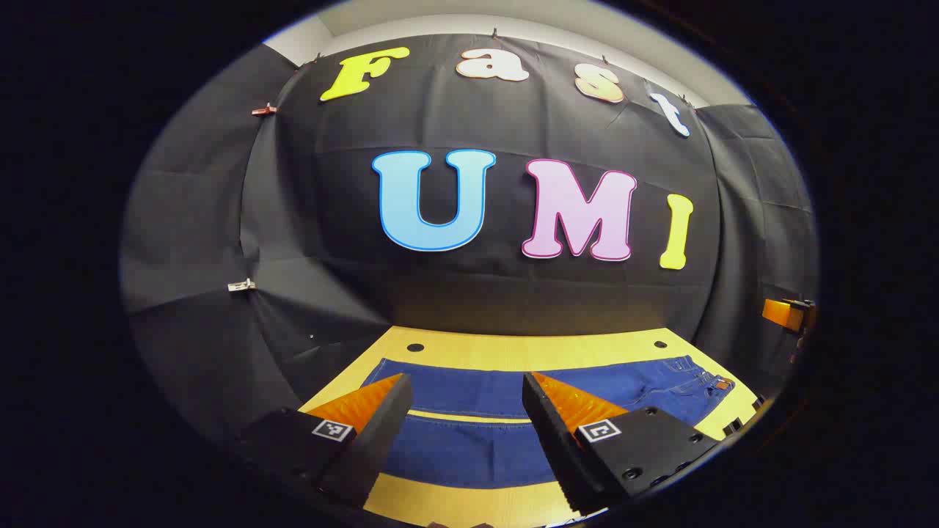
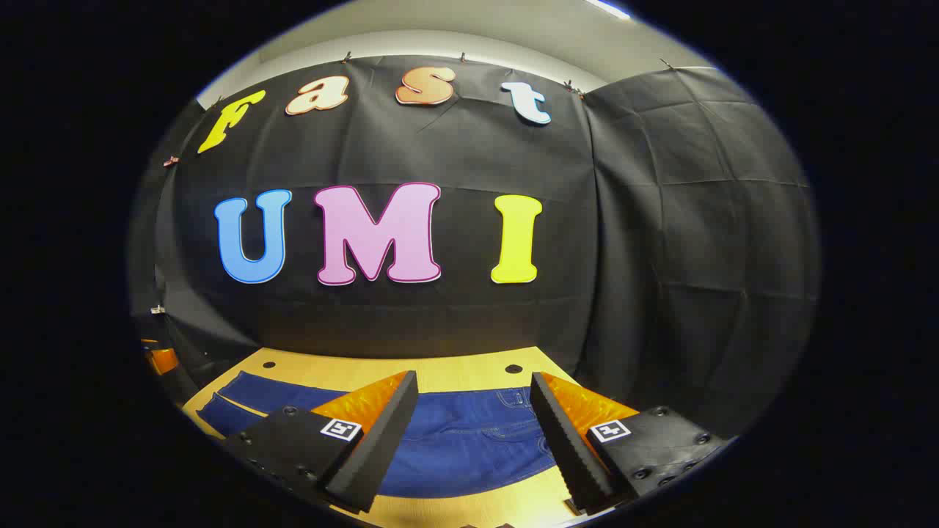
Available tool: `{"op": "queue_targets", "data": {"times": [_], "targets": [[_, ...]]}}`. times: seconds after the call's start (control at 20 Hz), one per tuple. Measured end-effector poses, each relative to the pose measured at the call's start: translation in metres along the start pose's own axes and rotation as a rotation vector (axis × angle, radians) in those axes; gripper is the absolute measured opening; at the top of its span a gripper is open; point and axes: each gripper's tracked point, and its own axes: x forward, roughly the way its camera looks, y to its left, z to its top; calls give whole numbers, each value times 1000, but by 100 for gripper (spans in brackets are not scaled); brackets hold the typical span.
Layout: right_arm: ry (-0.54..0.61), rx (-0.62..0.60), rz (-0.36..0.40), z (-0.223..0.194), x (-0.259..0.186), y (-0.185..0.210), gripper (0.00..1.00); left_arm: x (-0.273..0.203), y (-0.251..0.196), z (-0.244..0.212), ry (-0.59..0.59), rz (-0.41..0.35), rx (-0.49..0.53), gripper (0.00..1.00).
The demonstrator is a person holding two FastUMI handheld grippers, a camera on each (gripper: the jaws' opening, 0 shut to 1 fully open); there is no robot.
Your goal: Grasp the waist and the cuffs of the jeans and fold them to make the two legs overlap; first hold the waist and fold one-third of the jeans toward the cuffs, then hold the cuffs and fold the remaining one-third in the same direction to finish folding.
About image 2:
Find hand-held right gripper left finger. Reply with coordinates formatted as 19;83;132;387
222;370;420;514

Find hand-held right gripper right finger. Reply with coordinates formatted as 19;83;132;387
530;372;727;516

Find blue jeans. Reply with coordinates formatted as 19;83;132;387
197;370;558;499

